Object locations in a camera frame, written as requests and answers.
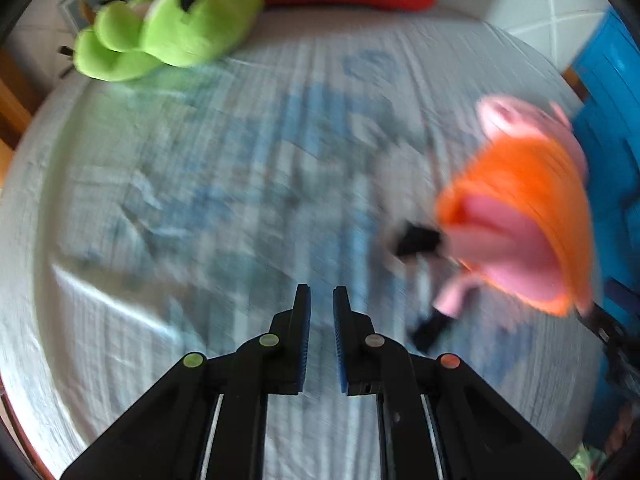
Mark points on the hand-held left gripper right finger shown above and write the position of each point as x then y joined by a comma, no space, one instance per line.
341,340

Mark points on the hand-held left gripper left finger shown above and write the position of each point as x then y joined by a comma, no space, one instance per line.
304,340

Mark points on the pink pig plush orange dress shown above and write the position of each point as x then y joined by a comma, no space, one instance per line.
520,200

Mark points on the blue storage basket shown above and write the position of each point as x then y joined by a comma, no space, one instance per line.
615,110

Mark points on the green crumpled item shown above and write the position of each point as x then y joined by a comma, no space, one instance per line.
590,465

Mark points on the green plush toy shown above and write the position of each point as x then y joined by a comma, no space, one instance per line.
185,30

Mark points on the wooden chair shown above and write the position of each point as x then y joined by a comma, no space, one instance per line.
12,105

